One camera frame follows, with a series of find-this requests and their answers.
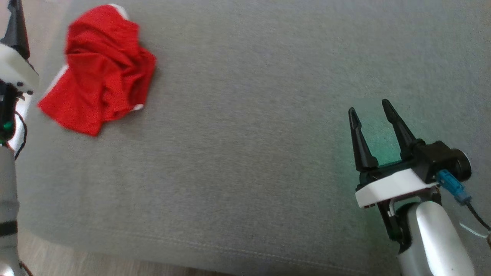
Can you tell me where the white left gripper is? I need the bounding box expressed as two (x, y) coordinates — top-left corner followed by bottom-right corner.
(0, 0), (40, 95)

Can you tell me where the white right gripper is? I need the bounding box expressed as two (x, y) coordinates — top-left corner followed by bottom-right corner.
(348, 99), (440, 210)

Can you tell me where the crumpled red mesh garment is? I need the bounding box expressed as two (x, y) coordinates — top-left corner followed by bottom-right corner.
(37, 4), (157, 137)

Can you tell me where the wide grey sofa seat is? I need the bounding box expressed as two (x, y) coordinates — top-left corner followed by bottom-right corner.
(12, 0), (491, 276)

